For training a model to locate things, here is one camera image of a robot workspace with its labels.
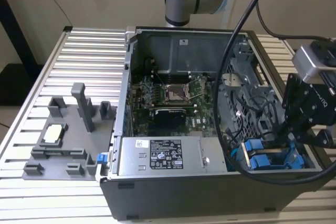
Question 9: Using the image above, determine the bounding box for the blue wire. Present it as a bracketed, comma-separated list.
[226, 147, 239, 170]

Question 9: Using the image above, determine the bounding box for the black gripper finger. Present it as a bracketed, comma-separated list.
[277, 115, 299, 144]
[301, 127, 336, 148]

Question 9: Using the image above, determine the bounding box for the blue case latch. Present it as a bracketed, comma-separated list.
[96, 153, 109, 166]

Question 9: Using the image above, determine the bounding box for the silver CPU chip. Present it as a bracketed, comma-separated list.
[43, 124, 64, 143]

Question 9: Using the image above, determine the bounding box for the dark grey open PC case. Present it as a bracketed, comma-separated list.
[99, 26, 336, 221]

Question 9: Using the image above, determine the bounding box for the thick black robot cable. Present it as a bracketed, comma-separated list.
[213, 0, 336, 183]

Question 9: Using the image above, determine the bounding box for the black graphics card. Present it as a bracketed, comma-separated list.
[148, 105, 197, 137]

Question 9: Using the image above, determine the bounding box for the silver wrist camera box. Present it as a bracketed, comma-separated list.
[292, 40, 336, 83]

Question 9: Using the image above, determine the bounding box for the hard disk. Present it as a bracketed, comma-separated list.
[243, 140, 299, 158]

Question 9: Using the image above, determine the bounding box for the grey metal shroud plate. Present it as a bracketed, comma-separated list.
[151, 34, 238, 74]

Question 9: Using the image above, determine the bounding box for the blue empty disk carrier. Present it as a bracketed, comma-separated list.
[249, 155, 307, 171]

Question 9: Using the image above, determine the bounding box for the white wall conduit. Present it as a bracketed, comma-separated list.
[222, 0, 242, 29]

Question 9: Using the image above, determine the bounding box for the silver power supply unit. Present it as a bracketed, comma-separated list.
[117, 136, 228, 176]

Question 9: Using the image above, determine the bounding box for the thin black camera cable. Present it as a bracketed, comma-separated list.
[256, 0, 336, 42]

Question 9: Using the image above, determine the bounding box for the metal socket cover frame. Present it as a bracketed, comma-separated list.
[185, 75, 208, 101]

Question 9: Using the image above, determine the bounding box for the black stand with base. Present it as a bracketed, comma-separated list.
[0, 0, 45, 107]

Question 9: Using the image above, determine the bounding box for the grey parts rack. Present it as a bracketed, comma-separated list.
[23, 82, 118, 182]

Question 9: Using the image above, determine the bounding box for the green motherboard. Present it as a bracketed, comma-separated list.
[130, 74, 227, 138]

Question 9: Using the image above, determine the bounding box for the CPU socket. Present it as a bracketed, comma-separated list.
[164, 83, 194, 103]

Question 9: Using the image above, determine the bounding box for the black wire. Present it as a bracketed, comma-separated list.
[225, 95, 276, 146]

